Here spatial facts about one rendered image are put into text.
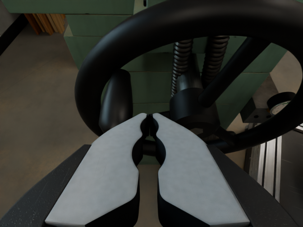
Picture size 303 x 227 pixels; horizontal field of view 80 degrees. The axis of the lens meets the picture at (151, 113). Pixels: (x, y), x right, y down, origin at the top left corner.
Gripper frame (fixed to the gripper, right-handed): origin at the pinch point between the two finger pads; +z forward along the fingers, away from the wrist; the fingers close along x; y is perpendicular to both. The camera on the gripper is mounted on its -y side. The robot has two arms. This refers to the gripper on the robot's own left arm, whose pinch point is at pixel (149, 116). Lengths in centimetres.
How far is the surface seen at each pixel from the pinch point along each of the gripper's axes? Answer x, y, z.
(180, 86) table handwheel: 4.1, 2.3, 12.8
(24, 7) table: -20.4, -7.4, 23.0
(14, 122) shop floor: -86, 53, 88
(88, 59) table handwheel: -5.2, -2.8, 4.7
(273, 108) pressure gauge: 28.4, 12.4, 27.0
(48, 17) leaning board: -87, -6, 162
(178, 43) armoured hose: 3.4, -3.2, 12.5
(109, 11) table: -6.8, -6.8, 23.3
